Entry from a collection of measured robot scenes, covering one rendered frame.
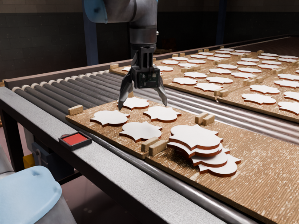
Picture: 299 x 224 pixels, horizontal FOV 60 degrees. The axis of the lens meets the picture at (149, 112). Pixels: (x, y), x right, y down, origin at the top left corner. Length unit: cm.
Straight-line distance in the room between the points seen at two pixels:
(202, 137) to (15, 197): 53
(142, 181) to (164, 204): 10
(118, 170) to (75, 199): 141
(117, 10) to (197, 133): 37
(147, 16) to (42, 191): 54
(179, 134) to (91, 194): 148
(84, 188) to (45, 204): 192
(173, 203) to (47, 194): 37
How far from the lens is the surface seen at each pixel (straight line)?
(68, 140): 85
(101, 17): 65
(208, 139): 69
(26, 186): 26
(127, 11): 68
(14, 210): 26
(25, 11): 583
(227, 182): 64
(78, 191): 216
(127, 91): 77
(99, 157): 77
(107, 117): 94
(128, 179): 67
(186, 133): 72
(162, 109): 101
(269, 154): 80
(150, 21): 72
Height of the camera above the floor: 131
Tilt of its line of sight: 22 degrees down
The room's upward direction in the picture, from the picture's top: straight up
